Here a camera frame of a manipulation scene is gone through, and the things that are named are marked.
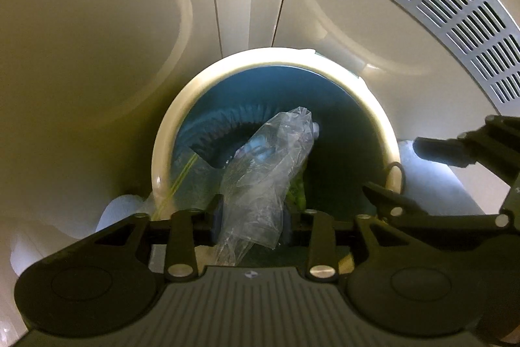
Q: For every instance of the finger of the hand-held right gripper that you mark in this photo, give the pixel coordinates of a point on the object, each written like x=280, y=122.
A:
x=438, y=150
x=406, y=213

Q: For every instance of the green plastic packaging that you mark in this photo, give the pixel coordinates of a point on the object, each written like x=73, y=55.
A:
x=296, y=194

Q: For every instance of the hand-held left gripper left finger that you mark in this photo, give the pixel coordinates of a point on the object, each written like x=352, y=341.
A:
x=217, y=217

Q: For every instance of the beige cabinet door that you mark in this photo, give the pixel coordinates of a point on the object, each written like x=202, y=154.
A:
x=333, y=5
x=81, y=87

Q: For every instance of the person's right leg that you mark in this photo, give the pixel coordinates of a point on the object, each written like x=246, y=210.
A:
x=447, y=184

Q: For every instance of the person's leg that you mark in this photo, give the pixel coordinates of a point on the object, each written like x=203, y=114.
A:
x=118, y=213
x=447, y=184

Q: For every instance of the grey metal vent grille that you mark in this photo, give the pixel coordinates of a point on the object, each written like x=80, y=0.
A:
x=447, y=5

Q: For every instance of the cream round trash bin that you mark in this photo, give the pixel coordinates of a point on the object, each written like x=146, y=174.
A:
x=174, y=119

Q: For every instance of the person's left leg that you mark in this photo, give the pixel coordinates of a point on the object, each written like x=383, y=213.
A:
x=118, y=213

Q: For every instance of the clear plastic bag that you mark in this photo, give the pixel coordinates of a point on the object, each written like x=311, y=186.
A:
x=260, y=184

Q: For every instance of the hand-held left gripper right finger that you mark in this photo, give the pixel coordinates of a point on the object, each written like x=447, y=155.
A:
x=287, y=227

